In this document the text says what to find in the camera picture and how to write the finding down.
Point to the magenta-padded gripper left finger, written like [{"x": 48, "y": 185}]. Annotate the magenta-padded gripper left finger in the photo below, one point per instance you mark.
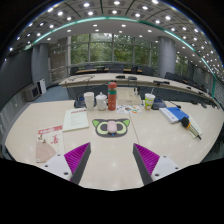
[{"x": 56, "y": 164}]

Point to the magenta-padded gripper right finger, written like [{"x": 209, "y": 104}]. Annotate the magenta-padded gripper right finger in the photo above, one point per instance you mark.
[{"x": 165, "y": 165}]

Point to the cat-face mouse pad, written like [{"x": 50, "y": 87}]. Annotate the cat-face mouse pad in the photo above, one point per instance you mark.
[{"x": 100, "y": 130}]

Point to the red and white booklet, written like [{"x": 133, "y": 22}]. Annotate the red and white booklet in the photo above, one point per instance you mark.
[{"x": 50, "y": 143}]

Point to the black foam handheld microphone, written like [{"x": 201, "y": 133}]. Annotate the black foam handheld microphone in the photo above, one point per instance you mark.
[{"x": 185, "y": 122}]

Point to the white sheet with red header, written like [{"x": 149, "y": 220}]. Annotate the white sheet with red header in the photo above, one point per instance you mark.
[{"x": 75, "y": 120}]

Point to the blue and white book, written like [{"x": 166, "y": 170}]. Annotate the blue and white book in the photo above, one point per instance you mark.
[{"x": 175, "y": 114}]

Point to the green printed paper cup with straw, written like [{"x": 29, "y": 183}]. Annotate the green printed paper cup with straw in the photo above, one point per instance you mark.
[{"x": 149, "y": 101}]

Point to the colourful sticker sheet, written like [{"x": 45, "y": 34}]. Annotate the colourful sticker sheet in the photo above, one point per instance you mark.
[{"x": 128, "y": 109}]

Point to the white lidded ceramic mug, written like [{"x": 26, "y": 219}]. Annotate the white lidded ceramic mug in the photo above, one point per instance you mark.
[{"x": 101, "y": 102}]

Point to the beige cardboard box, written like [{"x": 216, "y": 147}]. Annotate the beige cardboard box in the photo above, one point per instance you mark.
[{"x": 128, "y": 97}]

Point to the red bottle with green band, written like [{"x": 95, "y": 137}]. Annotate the red bottle with green band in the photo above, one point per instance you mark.
[{"x": 112, "y": 98}]

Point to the dark office chairs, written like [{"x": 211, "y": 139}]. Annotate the dark office chairs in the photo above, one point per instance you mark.
[{"x": 116, "y": 69}]

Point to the ceiling lights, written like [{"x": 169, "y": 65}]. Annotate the ceiling lights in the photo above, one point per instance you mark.
[{"x": 116, "y": 2}]

